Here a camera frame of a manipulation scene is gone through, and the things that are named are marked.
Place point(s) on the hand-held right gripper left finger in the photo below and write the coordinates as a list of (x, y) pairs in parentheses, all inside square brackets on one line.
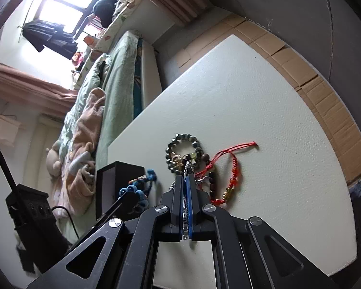
[(181, 216)]

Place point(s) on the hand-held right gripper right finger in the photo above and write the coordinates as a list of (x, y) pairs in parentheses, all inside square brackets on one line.
[(191, 210)]

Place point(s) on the black jewelry box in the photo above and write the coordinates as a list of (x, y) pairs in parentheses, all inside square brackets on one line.
[(106, 192)]

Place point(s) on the beige plush toy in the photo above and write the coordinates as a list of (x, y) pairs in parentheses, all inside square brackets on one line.
[(54, 159)]

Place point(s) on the white remote control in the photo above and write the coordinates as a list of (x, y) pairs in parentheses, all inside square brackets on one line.
[(78, 162)]

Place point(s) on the pink blanket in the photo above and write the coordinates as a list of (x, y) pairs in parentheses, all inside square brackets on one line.
[(84, 126)]

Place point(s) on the bed with green sheet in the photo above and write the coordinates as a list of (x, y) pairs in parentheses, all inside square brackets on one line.
[(120, 96)]

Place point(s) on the light green quilt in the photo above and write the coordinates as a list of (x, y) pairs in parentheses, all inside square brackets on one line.
[(91, 81)]

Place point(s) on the cardboard sheets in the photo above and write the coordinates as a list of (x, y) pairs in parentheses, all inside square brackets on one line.
[(334, 120)]

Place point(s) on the hanging dark clothes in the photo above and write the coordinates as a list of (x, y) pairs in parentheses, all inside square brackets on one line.
[(52, 36)]

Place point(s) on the leaf print cushion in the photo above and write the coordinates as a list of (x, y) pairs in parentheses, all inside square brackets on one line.
[(117, 24)]

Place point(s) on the black bag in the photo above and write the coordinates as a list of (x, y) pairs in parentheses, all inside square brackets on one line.
[(103, 10)]

